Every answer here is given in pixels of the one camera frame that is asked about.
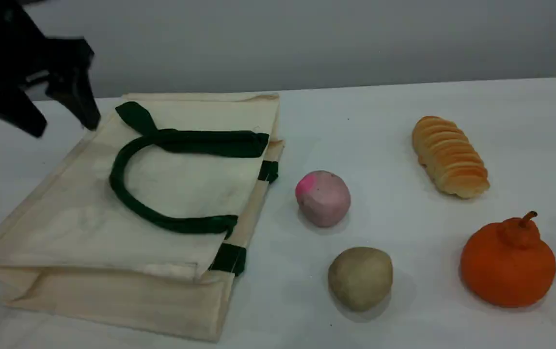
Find beige potato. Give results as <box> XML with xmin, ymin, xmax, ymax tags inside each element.
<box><xmin>327</xmin><ymin>246</ymin><xmax>394</xmax><ymax>312</ymax></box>

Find orange tangerine with stem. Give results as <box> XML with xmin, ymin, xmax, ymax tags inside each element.
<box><xmin>459</xmin><ymin>210</ymin><xmax>556</xmax><ymax>309</ymax></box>

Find pink peach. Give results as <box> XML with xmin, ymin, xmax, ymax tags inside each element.
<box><xmin>295</xmin><ymin>170</ymin><xmax>352</xmax><ymax>229</ymax></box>

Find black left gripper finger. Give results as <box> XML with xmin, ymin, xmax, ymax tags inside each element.
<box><xmin>44</xmin><ymin>68</ymin><xmax>102</xmax><ymax>132</ymax></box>
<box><xmin>0</xmin><ymin>87</ymin><xmax>48</xmax><ymax>139</ymax></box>

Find long ridged bread loaf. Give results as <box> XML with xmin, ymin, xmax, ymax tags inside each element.
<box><xmin>411</xmin><ymin>115</ymin><xmax>491</xmax><ymax>200</ymax></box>

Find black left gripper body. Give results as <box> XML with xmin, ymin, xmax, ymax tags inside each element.
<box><xmin>0</xmin><ymin>0</ymin><xmax>95</xmax><ymax>94</ymax></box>

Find white canvas bag green handles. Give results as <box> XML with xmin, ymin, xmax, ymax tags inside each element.
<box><xmin>0</xmin><ymin>92</ymin><xmax>286</xmax><ymax>343</ymax></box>

